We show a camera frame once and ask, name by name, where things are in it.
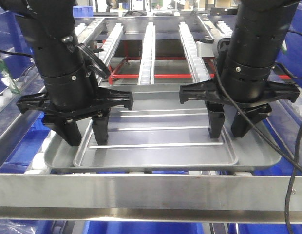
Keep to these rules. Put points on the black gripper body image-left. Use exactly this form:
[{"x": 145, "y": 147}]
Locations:
[{"x": 104, "y": 99}]

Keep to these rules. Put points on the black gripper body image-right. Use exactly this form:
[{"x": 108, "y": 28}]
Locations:
[{"x": 208, "y": 91}]

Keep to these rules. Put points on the silver metal tray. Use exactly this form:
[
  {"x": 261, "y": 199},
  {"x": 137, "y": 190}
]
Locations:
[{"x": 162, "y": 134}]

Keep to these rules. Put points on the right white roller track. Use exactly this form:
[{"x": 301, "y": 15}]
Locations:
[{"x": 197, "y": 68}]

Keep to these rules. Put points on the middle white roller track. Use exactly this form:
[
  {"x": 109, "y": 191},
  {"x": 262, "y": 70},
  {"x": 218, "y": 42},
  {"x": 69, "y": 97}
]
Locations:
[{"x": 147, "y": 63}]

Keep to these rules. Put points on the blue bin lower left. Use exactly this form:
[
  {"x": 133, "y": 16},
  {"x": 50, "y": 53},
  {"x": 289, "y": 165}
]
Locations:
[{"x": 22, "y": 156}]

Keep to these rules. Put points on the blue bin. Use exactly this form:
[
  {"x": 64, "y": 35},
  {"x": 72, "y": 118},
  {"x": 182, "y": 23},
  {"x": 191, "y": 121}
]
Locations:
[
  {"x": 22, "y": 68},
  {"x": 120, "y": 227},
  {"x": 292, "y": 58},
  {"x": 22, "y": 156}
]

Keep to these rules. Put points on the blue bin upper right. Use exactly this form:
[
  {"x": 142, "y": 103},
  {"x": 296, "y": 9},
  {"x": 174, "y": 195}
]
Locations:
[{"x": 292, "y": 58}]

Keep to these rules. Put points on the blue bin bottom centre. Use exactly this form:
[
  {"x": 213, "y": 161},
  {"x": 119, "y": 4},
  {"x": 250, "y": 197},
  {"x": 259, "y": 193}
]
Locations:
[{"x": 120, "y": 227}]

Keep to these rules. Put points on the blue bin upper left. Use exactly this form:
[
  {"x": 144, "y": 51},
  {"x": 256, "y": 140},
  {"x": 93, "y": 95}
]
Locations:
[{"x": 22, "y": 68}]

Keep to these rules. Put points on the red metal cart frame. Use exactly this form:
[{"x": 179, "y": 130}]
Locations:
[{"x": 170, "y": 62}]

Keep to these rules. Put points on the black cable loop image-left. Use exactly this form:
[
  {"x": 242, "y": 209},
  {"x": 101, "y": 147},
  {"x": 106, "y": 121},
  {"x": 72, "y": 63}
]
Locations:
[{"x": 101, "y": 69}]

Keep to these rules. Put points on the steel front rack rail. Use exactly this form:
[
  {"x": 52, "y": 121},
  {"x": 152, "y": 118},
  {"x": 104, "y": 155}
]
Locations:
[{"x": 145, "y": 197}]

